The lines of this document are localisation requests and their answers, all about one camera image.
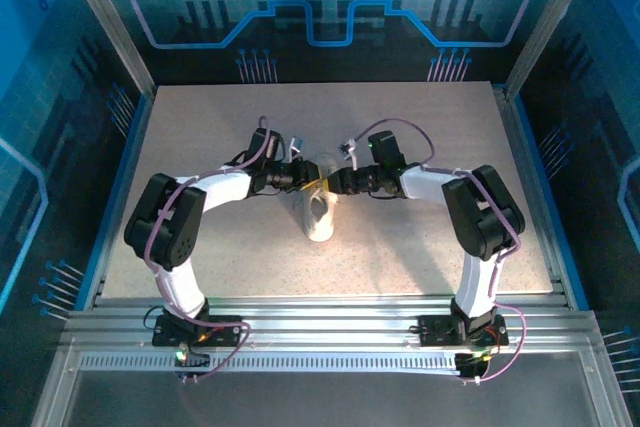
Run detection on slotted grey cable duct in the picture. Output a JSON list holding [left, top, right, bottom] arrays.
[[79, 352, 464, 372]]

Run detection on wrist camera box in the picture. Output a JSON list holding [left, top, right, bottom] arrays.
[[338, 138, 360, 171], [285, 134, 305, 164]]

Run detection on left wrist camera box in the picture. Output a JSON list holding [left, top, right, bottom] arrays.
[[285, 134, 305, 164]]

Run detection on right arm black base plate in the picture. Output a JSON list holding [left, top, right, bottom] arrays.
[[417, 314, 510, 348]]

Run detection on thin black cable loop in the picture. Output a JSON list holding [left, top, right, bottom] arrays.
[[142, 305, 164, 332]]

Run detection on grey clear panel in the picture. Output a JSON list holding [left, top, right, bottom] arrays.
[[64, 369, 601, 427]]

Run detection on blue table edge strip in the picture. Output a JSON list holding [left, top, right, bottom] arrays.
[[513, 96, 591, 311], [74, 93, 154, 311]]

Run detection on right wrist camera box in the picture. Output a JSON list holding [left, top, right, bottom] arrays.
[[338, 138, 360, 171]]

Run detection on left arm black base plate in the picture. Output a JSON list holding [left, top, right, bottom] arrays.
[[151, 314, 245, 348]]

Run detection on white canvas shoe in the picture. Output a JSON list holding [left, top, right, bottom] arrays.
[[291, 152, 343, 244]]

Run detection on aluminium side rail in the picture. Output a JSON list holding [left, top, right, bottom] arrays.
[[492, 85, 572, 306]]

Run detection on aluminium lower frame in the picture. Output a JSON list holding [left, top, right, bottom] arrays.
[[29, 336, 639, 427]]

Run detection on aluminium mounting rails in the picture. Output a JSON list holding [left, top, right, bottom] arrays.
[[62, 294, 604, 349]]

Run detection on aluminium frame post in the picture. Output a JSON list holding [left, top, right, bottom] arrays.
[[503, 0, 602, 100], [54, 0, 158, 99]]

